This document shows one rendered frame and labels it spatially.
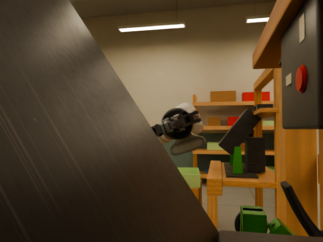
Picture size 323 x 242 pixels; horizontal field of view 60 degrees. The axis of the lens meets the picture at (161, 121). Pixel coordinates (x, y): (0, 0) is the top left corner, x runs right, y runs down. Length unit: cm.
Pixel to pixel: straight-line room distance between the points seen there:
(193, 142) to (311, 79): 40
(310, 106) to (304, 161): 64
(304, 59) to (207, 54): 736
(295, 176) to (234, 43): 694
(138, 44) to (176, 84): 155
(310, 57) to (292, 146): 63
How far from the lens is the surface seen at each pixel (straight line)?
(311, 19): 36
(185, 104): 83
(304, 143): 97
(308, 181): 99
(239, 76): 760
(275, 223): 70
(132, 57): 806
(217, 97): 698
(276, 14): 47
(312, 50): 35
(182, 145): 69
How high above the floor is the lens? 135
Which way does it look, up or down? 2 degrees up
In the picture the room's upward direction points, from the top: straight up
